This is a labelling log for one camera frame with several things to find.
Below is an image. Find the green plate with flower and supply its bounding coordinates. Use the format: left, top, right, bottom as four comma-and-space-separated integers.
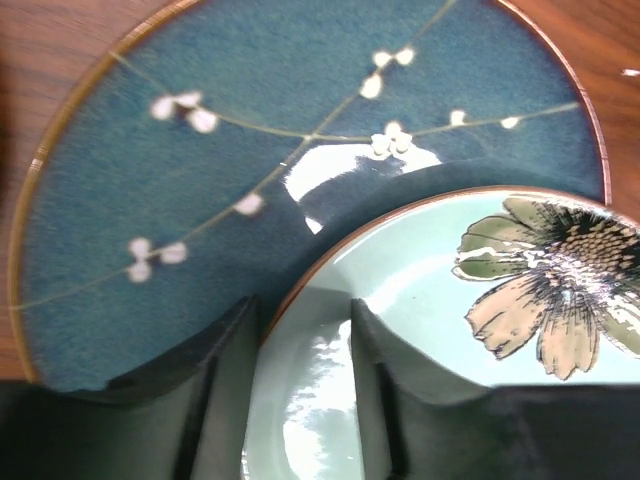
241, 187, 639, 479

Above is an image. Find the dark plate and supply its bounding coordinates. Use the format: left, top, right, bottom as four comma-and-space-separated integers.
9, 1, 610, 391

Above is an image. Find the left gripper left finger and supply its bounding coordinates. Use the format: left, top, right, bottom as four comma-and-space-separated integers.
1, 296, 259, 479

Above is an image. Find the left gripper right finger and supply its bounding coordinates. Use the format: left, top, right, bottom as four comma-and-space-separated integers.
351, 299, 639, 479

